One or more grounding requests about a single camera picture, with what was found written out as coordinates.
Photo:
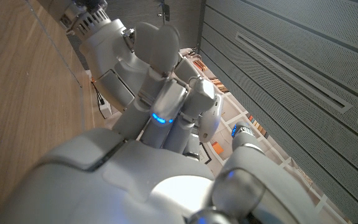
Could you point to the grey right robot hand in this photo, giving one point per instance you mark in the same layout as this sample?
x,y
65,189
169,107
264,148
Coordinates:
x,y
120,186

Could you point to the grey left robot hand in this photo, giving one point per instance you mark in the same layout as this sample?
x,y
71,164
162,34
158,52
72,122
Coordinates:
x,y
120,59

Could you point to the white power strip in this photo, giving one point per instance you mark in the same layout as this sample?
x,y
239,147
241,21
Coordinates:
x,y
106,109

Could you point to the printed bookshelf backdrop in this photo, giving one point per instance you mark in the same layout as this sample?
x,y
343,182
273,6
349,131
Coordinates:
x,y
259,149

